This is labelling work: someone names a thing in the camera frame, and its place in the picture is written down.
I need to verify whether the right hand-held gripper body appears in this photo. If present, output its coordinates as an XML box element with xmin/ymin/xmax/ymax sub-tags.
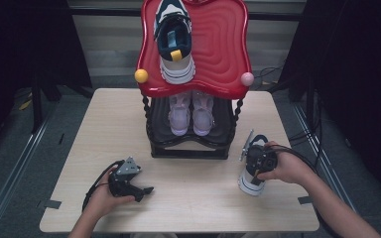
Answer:
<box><xmin>238</xmin><ymin>128</ymin><xmax>279</xmax><ymax>181</ymax></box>

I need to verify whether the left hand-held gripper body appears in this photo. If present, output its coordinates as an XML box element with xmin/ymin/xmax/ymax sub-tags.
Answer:
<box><xmin>108</xmin><ymin>156</ymin><xmax>143</xmax><ymax>199</ymax></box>

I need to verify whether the white and navy sneaker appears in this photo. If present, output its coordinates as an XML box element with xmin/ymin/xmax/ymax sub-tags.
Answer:
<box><xmin>153</xmin><ymin>0</ymin><xmax>196</xmax><ymax>85</ymax></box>
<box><xmin>237</xmin><ymin>133</ymin><xmax>279</xmax><ymax>197</ymax></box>

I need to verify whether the glossy black tray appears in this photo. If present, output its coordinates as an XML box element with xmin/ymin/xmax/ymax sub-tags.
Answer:
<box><xmin>134</xmin><ymin>0</ymin><xmax>256</xmax><ymax>161</ymax></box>

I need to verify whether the person's left hand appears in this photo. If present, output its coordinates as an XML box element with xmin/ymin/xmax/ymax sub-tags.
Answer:
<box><xmin>84</xmin><ymin>165</ymin><xmax>137</xmax><ymax>220</ymax></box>

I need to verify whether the person's right hand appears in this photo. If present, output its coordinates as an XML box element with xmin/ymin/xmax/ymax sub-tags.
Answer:
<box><xmin>257</xmin><ymin>141</ymin><xmax>313</xmax><ymax>185</ymax></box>

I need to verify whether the black metal stand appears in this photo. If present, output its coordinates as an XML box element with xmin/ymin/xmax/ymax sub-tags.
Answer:
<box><xmin>30</xmin><ymin>73</ymin><xmax>45</xmax><ymax>134</ymax></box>

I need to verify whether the dark curtain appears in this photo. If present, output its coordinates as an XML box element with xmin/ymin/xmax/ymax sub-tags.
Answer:
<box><xmin>277</xmin><ymin>0</ymin><xmax>381</xmax><ymax>199</ymax></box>
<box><xmin>0</xmin><ymin>0</ymin><xmax>93</xmax><ymax>160</ymax></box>

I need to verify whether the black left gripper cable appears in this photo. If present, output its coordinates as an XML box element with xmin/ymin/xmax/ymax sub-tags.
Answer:
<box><xmin>81</xmin><ymin>160</ymin><xmax>127</xmax><ymax>212</ymax></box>

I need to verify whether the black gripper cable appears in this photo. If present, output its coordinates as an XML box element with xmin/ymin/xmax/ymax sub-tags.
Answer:
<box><xmin>81</xmin><ymin>160</ymin><xmax>127</xmax><ymax>212</ymax></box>
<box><xmin>267</xmin><ymin>144</ymin><xmax>322</xmax><ymax>181</ymax></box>

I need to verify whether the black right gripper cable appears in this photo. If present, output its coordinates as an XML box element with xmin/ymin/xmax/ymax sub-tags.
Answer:
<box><xmin>267</xmin><ymin>144</ymin><xmax>322</xmax><ymax>181</ymax></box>

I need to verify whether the black floor cable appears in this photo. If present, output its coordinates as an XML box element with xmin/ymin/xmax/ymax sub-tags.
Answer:
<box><xmin>253</xmin><ymin>63</ymin><xmax>287</xmax><ymax>87</ymax></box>

